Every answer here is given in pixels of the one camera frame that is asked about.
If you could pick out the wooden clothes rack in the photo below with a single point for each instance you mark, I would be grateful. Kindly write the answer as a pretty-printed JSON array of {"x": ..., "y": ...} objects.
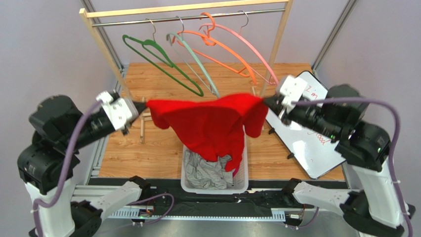
[{"x": 91, "y": 18}]

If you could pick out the pink hanger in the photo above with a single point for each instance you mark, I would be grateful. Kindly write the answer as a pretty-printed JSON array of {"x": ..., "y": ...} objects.
[{"x": 272, "y": 80}]

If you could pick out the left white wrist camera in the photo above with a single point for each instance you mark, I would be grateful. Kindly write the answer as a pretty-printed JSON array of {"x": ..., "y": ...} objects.
[{"x": 105, "y": 98}]

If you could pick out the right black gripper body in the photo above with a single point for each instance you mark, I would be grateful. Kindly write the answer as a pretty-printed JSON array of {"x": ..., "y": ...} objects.
[{"x": 280, "y": 107}]

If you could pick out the grey garment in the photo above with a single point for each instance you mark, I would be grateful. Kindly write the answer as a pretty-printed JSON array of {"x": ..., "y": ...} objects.
[{"x": 203, "y": 174}]

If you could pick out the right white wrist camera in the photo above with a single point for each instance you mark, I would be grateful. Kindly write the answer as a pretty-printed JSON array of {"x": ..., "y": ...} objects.
[{"x": 291, "y": 91}]

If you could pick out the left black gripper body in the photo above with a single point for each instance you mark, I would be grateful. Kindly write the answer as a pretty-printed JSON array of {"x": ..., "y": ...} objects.
[{"x": 127, "y": 128}]

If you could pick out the red t shirt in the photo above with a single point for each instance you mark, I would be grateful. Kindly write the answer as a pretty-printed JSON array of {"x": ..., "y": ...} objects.
[{"x": 214, "y": 128}]

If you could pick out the orange hanger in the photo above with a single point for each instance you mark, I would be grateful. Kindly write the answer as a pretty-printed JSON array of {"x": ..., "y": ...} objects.
[{"x": 246, "y": 71}]

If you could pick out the white plastic laundry basket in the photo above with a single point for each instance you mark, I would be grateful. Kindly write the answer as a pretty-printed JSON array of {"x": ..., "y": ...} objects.
[{"x": 240, "y": 178}]

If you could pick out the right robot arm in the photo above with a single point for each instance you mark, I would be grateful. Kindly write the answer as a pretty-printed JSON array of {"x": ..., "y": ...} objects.
[{"x": 378, "y": 209}]

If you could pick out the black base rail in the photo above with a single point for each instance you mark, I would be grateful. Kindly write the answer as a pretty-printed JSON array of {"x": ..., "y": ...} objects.
[{"x": 258, "y": 201}]

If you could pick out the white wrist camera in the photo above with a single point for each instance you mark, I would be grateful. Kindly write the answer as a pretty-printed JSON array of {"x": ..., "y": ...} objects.
[
  {"x": 105, "y": 98},
  {"x": 291, "y": 91}
]

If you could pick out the white whiteboard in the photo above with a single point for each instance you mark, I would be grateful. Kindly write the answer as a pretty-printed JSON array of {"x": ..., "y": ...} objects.
[{"x": 313, "y": 151}]

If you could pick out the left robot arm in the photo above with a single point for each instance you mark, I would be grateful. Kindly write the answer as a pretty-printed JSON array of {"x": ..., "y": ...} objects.
[{"x": 46, "y": 166}]

